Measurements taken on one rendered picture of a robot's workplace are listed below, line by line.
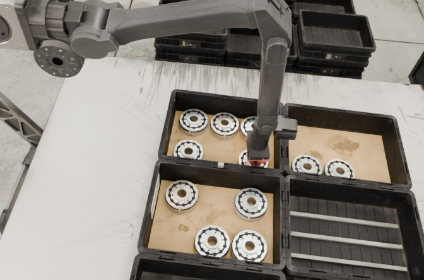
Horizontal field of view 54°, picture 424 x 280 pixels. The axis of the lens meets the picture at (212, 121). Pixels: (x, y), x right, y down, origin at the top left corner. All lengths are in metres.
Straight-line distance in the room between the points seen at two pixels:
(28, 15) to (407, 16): 3.34
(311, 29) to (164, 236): 1.67
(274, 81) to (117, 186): 0.77
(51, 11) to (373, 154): 1.15
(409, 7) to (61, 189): 3.25
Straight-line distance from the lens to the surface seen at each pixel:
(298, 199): 1.39
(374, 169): 1.54
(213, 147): 1.44
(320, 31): 2.57
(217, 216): 1.31
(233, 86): 1.82
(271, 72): 0.94
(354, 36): 2.61
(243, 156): 1.40
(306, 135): 1.54
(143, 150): 1.59
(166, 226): 1.29
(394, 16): 3.83
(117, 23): 0.87
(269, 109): 1.09
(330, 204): 1.41
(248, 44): 2.54
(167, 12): 0.83
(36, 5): 0.92
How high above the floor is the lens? 2.01
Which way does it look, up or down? 51 degrees down
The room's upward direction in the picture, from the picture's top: 6 degrees clockwise
